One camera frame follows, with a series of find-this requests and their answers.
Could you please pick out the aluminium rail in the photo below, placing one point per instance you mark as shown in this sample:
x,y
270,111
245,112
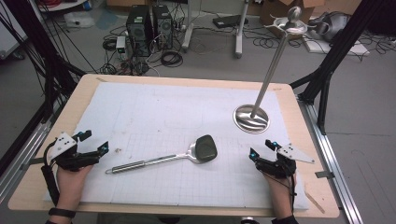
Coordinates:
x,y
21,155
330,155

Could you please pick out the flat black device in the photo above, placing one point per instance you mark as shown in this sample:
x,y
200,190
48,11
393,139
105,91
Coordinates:
x,y
229,21

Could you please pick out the white flat board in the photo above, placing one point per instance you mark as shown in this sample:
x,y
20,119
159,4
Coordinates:
x,y
342,48

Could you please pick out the white gridded mat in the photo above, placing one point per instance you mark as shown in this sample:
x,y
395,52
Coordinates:
x,y
155,109

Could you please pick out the tall metal utensil stand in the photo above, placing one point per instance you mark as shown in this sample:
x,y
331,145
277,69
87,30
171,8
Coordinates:
x,y
249,121

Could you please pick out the small white power box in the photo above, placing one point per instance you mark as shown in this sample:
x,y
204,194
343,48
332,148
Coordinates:
x,y
120,45

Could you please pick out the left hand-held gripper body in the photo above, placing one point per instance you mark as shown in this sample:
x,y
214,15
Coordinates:
x,y
67,160

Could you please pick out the white cabinet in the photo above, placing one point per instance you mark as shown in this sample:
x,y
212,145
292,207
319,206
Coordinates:
x,y
9,34

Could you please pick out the grey bag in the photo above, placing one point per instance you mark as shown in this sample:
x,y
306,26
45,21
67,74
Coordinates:
x,y
333,26

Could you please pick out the person's left hand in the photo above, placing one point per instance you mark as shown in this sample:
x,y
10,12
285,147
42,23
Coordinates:
x,y
70,186

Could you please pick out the black computer tower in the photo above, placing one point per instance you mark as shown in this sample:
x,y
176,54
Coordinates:
x,y
162,26
139,29

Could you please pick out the black wristband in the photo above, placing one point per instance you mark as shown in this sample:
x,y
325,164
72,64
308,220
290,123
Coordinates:
x,y
62,212

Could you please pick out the thin wooden stick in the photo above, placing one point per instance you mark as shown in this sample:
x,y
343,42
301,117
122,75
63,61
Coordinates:
x,y
315,202

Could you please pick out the black metal frame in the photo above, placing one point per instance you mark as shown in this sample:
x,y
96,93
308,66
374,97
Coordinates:
x,y
327,71
51,71

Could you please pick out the cardboard box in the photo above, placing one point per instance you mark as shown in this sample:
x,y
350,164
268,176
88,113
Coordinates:
x,y
274,12

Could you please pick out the white round table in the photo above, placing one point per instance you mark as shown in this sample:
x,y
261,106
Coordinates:
x,y
67,4

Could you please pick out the person's right hand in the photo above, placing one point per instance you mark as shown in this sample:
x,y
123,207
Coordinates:
x,y
281,194

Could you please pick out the clear plastic bag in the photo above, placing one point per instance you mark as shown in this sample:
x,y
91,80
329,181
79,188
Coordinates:
x,y
79,20

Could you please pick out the metal spatula with dark blade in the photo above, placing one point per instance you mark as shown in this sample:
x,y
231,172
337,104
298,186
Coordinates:
x,y
205,149

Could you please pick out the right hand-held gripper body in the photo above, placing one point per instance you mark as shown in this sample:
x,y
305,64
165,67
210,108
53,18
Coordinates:
x,y
278,166

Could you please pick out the white stand leg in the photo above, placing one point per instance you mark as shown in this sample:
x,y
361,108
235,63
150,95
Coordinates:
x,y
187,34
239,37

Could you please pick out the grey metal bracket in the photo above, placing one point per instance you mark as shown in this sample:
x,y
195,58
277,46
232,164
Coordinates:
x,y
324,174
32,162

